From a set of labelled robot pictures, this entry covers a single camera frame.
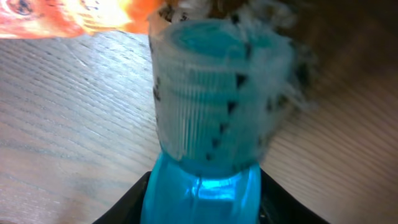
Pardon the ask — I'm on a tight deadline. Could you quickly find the small orange box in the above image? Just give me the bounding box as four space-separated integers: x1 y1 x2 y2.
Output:
1 0 164 39

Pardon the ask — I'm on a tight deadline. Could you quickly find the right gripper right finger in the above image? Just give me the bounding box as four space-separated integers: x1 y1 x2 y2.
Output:
259 170 329 224

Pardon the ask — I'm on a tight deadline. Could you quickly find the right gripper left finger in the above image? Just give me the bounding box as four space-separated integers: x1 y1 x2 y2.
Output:
93 171 151 224

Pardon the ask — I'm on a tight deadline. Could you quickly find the blue mouthwash bottle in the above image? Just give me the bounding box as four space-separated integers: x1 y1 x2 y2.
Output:
141 15 294 224

